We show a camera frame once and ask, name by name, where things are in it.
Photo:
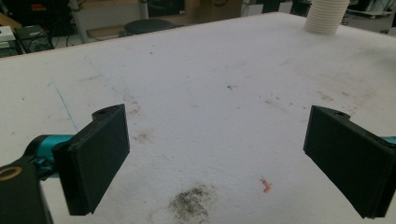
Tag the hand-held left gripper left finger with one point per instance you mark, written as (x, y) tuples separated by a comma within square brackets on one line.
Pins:
[(90, 161)]

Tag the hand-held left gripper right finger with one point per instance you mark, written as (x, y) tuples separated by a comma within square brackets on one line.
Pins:
[(351, 158)]

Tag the small orange scrap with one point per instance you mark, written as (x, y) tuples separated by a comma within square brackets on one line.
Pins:
[(266, 186)]

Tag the white foam mat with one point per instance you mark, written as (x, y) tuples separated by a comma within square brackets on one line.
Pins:
[(202, 93)]

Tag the grey metal desk leg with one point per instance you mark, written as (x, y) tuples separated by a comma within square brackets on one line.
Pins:
[(144, 9), (79, 21)]

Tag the stack of white paper cups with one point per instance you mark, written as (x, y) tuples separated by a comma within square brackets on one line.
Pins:
[(327, 17)]

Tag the black round stool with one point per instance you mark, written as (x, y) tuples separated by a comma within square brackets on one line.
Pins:
[(149, 26)]

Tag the brown cardboard box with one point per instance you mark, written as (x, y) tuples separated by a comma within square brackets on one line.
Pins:
[(219, 11)]

